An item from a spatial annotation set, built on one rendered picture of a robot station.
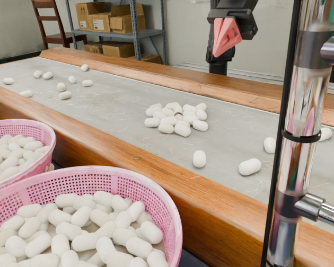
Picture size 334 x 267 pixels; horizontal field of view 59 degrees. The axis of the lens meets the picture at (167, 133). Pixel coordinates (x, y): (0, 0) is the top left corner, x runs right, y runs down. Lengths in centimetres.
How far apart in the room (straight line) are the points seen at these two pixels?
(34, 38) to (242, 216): 519
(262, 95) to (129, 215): 43
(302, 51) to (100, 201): 32
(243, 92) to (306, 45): 52
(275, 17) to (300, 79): 248
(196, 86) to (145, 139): 28
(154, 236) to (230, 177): 15
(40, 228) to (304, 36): 36
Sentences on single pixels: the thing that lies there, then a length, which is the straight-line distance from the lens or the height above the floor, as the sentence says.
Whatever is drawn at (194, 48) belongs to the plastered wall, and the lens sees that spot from 312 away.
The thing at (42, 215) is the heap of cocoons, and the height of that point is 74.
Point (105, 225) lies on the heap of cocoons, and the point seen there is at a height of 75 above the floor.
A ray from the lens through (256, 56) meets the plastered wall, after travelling 279.
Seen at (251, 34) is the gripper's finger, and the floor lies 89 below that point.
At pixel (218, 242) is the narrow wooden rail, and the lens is 38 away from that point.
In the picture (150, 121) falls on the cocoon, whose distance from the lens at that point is 60.
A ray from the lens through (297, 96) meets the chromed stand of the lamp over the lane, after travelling 21.
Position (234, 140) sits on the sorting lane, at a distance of 55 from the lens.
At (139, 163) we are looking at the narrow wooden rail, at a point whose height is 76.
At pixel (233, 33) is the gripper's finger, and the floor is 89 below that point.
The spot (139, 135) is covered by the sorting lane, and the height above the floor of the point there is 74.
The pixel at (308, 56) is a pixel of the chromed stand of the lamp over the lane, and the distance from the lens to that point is 21.
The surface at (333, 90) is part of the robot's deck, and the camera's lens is 107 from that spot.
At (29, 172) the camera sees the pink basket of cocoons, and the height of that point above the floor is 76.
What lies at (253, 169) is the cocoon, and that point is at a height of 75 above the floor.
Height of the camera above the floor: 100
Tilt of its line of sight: 27 degrees down
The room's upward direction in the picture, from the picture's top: 4 degrees counter-clockwise
